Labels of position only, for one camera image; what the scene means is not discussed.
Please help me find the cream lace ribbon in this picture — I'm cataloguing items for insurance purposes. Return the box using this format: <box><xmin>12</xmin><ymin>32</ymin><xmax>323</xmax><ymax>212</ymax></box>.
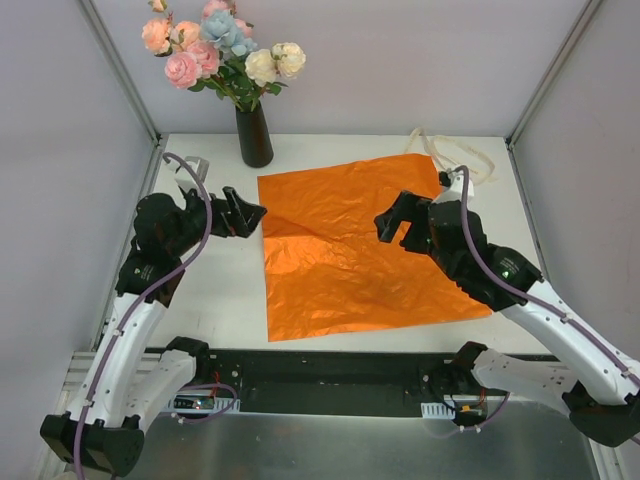
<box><xmin>403</xmin><ymin>127</ymin><xmax>497</xmax><ymax>186</ymax></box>

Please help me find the dark orange tissue paper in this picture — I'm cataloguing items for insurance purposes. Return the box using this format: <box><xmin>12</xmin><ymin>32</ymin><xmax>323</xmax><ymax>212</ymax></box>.
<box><xmin>257</xmin><ymin>153</ymin><xmax>490</xmax><ymax>342</ymax></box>

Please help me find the white and pink flower stem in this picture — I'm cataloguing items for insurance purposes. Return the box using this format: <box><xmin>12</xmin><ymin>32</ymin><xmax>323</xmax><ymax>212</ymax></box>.
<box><xmin>244</xmin><ymin>42</ymin><xmax>307</xmax><ymax>112</ymax></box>

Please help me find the small pink rose stem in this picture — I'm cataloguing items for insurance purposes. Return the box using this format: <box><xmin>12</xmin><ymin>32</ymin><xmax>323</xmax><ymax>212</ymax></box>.
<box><xmin>164</xmin><ymin>41</ymin><xmax>242</xmax><ymax>110</ymax></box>

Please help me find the pink and blue flower bouquet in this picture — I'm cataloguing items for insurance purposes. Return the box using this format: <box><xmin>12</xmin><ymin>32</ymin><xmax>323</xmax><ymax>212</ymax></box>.
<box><xmin>200</xmin><ymin>10</ymin><xmax>259</xmax><ymax>112</ymax></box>

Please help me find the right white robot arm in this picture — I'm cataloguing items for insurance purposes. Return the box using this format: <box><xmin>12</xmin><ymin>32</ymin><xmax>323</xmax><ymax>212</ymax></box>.
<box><xmin>374</xmin><ymin>166</ymin><xmax>639</xmax><ymax>447</ymax></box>

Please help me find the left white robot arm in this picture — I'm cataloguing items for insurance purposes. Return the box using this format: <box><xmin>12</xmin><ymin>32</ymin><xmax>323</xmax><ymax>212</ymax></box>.
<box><xmin>40</xmin><ymin>153</ymin><xmax>267</xmax><ymax>479</ymax></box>

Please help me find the black conical vase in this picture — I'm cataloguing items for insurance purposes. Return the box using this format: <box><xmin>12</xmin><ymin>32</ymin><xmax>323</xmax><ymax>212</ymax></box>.
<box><xmin>236</xmin><ymin>104</ymin><xmax>274</xmax><ymax>168</ymax></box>

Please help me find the left aluminium frame post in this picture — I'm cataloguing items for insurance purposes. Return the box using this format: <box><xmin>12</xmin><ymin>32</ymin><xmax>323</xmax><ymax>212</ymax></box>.
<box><xmin>77</xmin><ymin>0</ymin><xmax>164</xmax><ymax>146</ymax></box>

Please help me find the aluminium frame post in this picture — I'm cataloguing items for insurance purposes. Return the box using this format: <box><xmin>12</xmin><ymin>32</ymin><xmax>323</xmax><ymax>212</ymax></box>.
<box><xmin>503</xmin><ymin>0</ymin><xmax>604</xmax><ymax>149</ymax></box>
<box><xmin>77</xmin><ymin>0</ymin><xmax>164</xmax><ymax>146</ymax></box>

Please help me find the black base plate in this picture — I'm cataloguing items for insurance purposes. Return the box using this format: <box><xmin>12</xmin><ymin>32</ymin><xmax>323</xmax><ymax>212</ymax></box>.
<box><xmin>191</xmin><ymin>350</ymin><xmax>502</xmax><ymax>418</ymax></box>

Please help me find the right white cable duct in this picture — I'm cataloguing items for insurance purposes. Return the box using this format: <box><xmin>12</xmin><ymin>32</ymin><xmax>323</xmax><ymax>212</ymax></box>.
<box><xmin>420</xmin><ymin>402</ymin><xmax>456</xmax><ymax>420</ymax></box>

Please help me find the white cable duct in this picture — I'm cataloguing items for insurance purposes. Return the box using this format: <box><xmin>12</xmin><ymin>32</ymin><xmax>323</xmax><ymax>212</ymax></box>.
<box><xmin>420</xmin><ymin>402</ymin><xmax>456</xmax><ymax>420</ymax></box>
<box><xmin>163</xmin><ymin>393</ymin><xmax>241</xmax><ymax>415</ymax></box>

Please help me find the left white cable duct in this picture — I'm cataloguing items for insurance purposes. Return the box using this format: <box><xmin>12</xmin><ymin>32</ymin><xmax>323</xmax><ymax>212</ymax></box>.
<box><xmin>163</xmin><ymin>393</ymin><xmax>241</xmax><ymax>415</ymax></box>

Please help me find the front aluminium rail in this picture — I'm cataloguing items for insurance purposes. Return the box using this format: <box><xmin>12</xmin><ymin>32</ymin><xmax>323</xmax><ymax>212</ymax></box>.
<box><xmin>49</xmin><ymin>349</ymin><xmax>606</xmax><ymax>416</ymax></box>

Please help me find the right aluminium frame post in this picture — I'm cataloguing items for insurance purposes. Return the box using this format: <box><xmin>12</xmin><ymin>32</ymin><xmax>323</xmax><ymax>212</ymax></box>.
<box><xmin>503</xmin><ymin>0</ymin><xmax>604</xmax><ymax>149</ymax></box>

